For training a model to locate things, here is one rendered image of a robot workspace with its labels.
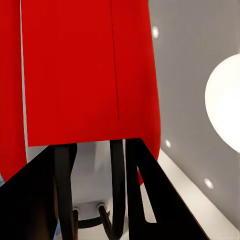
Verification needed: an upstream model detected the radio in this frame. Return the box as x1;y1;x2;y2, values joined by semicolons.
0;0;161;240

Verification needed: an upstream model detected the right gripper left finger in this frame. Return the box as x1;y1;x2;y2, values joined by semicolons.
0;142;78;240

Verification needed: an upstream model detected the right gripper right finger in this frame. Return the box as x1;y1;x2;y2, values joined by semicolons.
125;137;211;240

